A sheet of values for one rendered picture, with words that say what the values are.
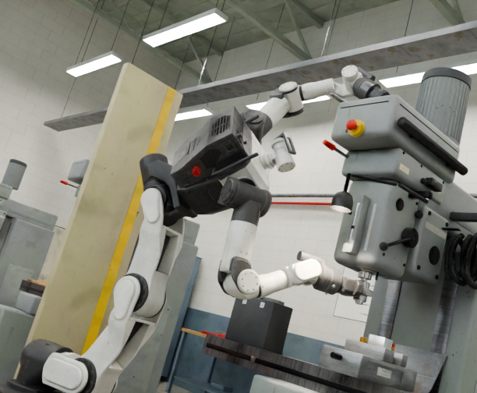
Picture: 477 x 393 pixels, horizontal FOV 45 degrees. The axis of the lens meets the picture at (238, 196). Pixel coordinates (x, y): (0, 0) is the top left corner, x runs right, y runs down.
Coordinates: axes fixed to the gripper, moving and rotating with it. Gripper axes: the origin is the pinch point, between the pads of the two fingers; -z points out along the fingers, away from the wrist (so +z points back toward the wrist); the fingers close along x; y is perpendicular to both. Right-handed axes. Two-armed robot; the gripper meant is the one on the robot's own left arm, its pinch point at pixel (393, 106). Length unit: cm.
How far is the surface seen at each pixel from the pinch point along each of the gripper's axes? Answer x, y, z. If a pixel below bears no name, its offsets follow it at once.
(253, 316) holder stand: -7, -98, -9
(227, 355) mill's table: 0, -115, -16
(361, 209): 12.6, -38.5, -25.4
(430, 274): -18, -40, -47
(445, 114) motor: -16.3, 11.7, -10.4
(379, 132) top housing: 23.3, -14.6, -17.6
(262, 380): 21, -102, -44
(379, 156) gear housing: 13.2, -20.0, -17.6
